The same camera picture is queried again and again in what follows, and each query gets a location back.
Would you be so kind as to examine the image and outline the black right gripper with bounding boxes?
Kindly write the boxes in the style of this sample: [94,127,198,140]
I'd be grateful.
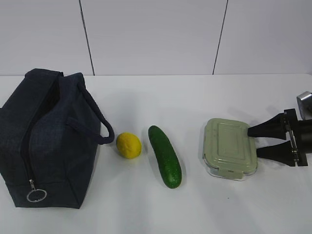
[247,109,312,167]

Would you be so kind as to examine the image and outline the green lidded glass container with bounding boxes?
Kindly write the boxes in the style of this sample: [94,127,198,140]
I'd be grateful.
[202,118,257,181]

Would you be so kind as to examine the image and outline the green cucumber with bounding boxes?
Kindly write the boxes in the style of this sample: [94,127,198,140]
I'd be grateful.
[148,125,182,189]

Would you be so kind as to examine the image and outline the yellow lemon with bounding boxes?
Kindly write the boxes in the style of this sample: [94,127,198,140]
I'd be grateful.
[116,132,142,159]

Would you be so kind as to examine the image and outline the dark blue lunch bag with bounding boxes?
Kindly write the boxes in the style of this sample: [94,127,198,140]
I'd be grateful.
[0,69,115,209]

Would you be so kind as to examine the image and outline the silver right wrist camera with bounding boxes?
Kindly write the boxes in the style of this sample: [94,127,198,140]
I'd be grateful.
[296,91,312,120]

